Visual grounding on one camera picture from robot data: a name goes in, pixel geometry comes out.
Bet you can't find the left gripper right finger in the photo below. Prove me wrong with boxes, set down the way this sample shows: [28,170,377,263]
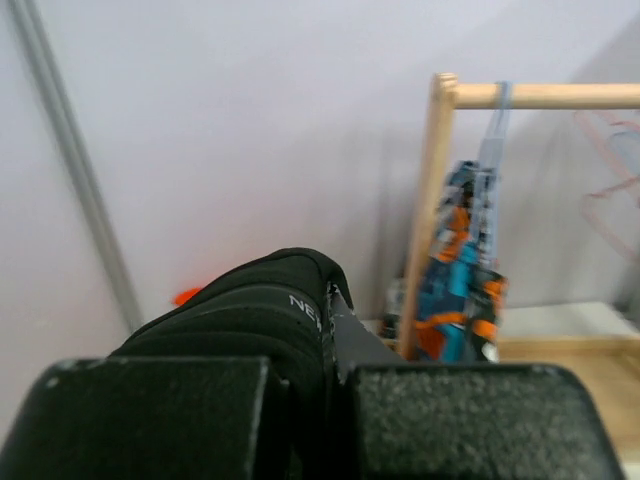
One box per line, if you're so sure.
[327,289,625,479]

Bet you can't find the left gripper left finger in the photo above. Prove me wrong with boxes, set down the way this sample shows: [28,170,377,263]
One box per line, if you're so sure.
[1,358,290,479]

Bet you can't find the orange shorts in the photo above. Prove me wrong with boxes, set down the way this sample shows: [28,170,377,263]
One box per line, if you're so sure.
[172,287,201,307]

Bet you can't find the blue patterned shorts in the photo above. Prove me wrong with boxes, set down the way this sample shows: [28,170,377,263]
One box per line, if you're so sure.
[414,161,508,363]

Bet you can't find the black shorts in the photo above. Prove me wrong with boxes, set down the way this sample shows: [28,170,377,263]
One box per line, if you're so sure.
[112,248,349,479]

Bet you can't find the blue hanger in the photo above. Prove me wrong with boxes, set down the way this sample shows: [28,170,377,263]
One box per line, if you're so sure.
[470,82,513,269]

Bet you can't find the pink hanger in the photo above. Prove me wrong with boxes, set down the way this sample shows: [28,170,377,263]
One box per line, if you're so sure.
[573,110,639,263]

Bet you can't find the wooden clothes rack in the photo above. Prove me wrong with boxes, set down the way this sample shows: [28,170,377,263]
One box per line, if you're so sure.
[397,73,639,456]

